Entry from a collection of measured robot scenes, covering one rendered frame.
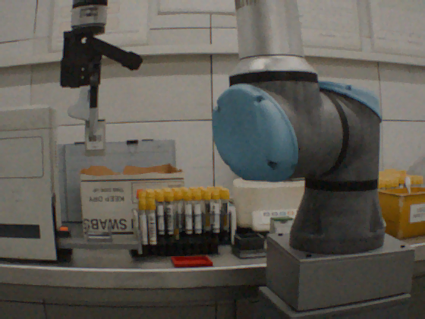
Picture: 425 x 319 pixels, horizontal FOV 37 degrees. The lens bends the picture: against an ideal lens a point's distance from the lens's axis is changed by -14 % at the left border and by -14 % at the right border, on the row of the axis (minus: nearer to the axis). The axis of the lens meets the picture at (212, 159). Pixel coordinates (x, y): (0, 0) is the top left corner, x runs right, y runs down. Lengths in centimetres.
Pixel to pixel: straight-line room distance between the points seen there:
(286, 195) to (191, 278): 43
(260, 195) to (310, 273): 69
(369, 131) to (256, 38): 21
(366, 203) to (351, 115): 13
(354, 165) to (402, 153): 116
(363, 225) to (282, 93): 23
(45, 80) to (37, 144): 66
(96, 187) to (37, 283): 39
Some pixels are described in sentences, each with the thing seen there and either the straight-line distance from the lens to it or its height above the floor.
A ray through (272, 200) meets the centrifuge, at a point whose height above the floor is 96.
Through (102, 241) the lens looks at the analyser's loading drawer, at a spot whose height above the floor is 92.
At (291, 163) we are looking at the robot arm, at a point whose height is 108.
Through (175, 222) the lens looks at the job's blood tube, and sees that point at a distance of 140.
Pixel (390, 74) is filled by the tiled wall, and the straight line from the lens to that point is 209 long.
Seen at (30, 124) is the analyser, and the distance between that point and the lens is 126.
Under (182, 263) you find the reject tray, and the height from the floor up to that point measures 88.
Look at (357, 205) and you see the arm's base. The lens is 95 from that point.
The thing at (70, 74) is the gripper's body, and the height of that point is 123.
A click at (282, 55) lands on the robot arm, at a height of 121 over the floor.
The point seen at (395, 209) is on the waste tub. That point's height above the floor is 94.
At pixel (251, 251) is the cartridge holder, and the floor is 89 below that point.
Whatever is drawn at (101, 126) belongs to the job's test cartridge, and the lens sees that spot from 127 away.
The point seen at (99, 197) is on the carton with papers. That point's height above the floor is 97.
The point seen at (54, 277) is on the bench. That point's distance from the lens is 125.
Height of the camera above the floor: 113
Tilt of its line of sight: 3 degrees down
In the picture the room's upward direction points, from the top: 1 degrees counter-clockwise
